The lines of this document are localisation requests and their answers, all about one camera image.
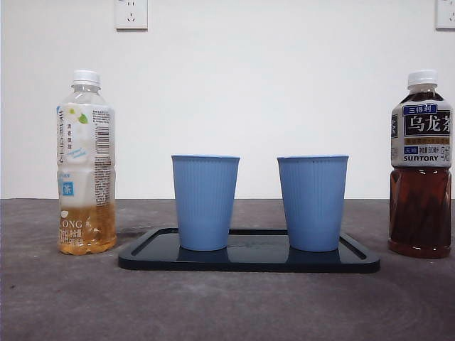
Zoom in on dark blue rectangular tray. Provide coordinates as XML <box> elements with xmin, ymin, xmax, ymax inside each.
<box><xmin>117</xmin><ymin>227</ymin><xmax>381</xmax><ymax>274</ymax></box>

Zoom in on jasmine tea bottle white label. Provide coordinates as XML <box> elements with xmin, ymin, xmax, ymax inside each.
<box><xmin>56</xmin><ymin>69</ymin><xmax>118</xmax><ymax>256</ymax></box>

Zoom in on dark oolong tea bottle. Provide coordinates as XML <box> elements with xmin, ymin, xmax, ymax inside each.
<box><xmin>387</xmin><ymin>69</ymin><xmax>455</xmax><ymax>260</ymax></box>

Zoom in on blue ribbed plastic cup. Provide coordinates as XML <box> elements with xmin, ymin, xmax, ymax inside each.
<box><xmin>276</xmin><ymin>154</ymin><xmax>350</xmax><ymax>253</ymax></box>
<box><xmin>171</xmin><ymin>154</ymin><xmax>241</xmax><ymax>252</ymax></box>

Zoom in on white wall socket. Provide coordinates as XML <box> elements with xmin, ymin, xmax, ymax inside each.
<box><xmin>114</xmin><ymin>0</ymin><xmax>149</xmax><ymax>31</ymax></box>
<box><xmin>435</xmin><ymin>0</ymin><xmax>455</xmax><ymax>30</ymax></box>

